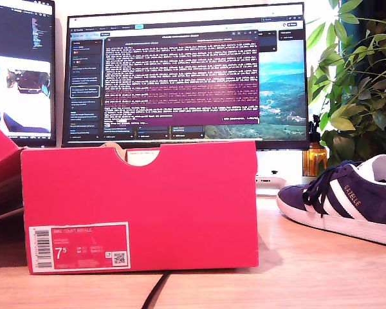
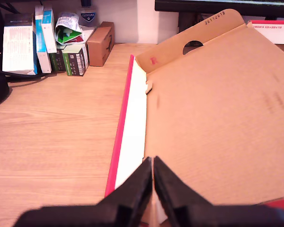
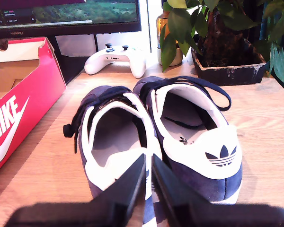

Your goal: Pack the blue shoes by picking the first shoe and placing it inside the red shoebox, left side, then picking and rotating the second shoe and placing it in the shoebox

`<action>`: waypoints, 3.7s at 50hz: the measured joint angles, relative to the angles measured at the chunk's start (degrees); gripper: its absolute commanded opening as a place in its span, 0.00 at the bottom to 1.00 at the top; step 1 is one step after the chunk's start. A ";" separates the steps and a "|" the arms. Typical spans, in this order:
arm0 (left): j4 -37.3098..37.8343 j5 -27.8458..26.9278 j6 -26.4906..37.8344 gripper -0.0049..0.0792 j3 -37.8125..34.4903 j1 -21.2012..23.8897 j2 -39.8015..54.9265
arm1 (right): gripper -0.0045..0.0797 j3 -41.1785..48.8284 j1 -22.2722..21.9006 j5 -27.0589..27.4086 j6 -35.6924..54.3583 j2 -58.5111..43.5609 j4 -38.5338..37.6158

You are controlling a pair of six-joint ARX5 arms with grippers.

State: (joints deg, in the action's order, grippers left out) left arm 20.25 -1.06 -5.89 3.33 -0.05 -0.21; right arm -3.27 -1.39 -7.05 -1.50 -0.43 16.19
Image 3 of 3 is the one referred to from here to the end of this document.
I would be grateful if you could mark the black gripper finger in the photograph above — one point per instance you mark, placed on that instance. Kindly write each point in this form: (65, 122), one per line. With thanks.
(177, 194)
(123, 189)

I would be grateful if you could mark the blue suede white-striped shoe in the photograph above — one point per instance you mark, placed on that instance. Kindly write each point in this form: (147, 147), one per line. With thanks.
(203, 184)
(113, 170)

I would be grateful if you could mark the red Nike shoebox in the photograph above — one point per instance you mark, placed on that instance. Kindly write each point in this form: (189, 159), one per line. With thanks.
(38, 94)

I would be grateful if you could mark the white game controller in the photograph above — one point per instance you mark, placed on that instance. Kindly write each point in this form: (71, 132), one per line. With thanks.
(118, 61)

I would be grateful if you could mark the black square planter tray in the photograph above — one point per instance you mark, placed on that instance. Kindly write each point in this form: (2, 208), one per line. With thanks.
(227, 73)

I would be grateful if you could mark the small white pot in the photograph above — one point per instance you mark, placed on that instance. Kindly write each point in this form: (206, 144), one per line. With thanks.
(177, 56)

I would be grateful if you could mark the wide black computer monitor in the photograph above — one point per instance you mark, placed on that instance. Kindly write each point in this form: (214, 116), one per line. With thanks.
(61, 30)

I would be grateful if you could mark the amber glass pump bottle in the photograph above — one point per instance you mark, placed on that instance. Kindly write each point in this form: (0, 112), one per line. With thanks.
(162, 23)

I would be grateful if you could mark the green leafy houseplant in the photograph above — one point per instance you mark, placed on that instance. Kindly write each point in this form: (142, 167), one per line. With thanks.
(227, 21)

